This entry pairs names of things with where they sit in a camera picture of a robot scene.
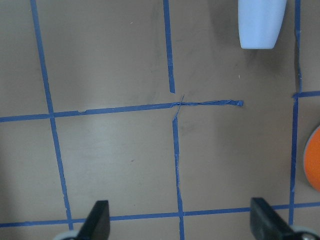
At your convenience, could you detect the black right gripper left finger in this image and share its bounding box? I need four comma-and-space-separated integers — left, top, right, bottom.
77, 200, 111, 240

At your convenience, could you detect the light blue plastic cup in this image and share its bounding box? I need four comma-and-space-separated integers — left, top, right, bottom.
237, 0, 287, 50

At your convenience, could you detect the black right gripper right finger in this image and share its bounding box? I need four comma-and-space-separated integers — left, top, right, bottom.
250, 197, 303, 240

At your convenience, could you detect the orange can with grey lid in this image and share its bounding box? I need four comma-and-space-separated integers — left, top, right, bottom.
303, 126, 320, 192

